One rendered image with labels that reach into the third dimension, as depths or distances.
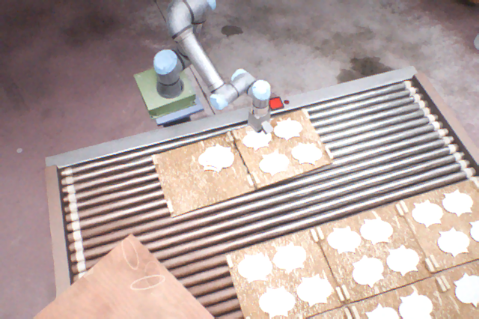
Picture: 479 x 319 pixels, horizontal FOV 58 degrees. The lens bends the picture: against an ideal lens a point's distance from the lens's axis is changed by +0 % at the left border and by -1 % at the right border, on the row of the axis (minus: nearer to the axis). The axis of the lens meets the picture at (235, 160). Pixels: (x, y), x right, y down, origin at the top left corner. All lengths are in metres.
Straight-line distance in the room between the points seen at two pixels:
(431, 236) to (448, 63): 2.39
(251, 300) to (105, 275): 0.60
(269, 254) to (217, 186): 0.41
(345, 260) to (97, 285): 1.03
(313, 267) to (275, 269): 0.17
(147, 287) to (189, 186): 0.53
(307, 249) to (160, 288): 0.65
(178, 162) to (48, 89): 2.02
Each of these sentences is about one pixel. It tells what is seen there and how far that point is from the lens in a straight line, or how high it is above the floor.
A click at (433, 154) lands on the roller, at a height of 0.92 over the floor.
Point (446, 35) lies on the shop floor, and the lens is 4.52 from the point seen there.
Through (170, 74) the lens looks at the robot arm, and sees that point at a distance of 2.22.
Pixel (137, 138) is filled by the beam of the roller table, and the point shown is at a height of 0.92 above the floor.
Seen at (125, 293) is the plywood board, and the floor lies 1.04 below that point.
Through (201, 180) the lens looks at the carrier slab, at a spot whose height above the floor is 0.94.
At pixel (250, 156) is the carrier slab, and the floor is 0.94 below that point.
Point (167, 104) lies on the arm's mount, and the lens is 2.32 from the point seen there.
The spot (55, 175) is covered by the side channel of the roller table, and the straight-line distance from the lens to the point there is 2.22.
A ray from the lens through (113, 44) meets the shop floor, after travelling 4.12.
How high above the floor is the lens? 2.74
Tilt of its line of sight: 59 degrees down
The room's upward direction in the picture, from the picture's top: straight up
